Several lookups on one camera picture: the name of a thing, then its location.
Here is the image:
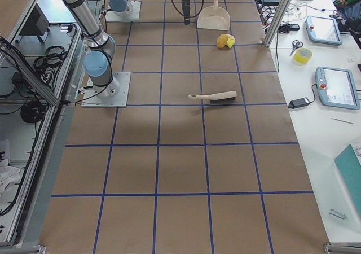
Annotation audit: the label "yellow tape roll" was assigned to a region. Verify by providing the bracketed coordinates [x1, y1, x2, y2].
[293, 47, 313, 65]

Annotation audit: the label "white hand brush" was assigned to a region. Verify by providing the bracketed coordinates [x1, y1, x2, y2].
[188, 91, 237, 104]

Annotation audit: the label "green board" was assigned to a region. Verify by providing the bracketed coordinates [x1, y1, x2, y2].
[335, 144, 360, 195]

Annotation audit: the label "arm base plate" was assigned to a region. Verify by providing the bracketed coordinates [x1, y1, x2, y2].
[81, 72, 131, 108]
[105, 0, 141, 23]

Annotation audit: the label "white cloth rag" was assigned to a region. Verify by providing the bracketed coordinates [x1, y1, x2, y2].
[0, 139, 20, 198]

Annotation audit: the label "black handled scissors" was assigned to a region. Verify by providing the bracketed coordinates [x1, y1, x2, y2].
[289, 40, 303, 56]

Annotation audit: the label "yellow sponge piece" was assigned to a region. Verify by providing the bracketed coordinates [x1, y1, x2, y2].
[226, 34, 235, 49]

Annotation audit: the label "teach pendant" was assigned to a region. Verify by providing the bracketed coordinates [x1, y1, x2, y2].
[315, 67, 360, 110]
[305, 16, 343, 46]

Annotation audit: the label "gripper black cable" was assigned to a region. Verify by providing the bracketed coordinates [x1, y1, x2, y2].
[168, 0, 208, 19]

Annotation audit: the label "teach pendant far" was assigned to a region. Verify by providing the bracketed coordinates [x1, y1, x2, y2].
[305, 16, 343, 46]

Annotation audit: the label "black power adapter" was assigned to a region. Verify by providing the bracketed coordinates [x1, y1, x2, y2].
[288, 97, 311, 109]

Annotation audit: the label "beige plastic dustpan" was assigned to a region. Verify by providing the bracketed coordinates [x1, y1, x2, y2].
[197, 0, 231, 31]

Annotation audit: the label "teach pendant near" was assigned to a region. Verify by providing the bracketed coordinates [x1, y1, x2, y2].
[315, 67, 360, 110]

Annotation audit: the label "brown toy potato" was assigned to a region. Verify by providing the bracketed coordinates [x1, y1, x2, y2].
[217, 34, 228, 49]

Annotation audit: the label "aluminium frame post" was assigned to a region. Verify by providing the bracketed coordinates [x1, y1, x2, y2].
[263, 0, 291, 47]

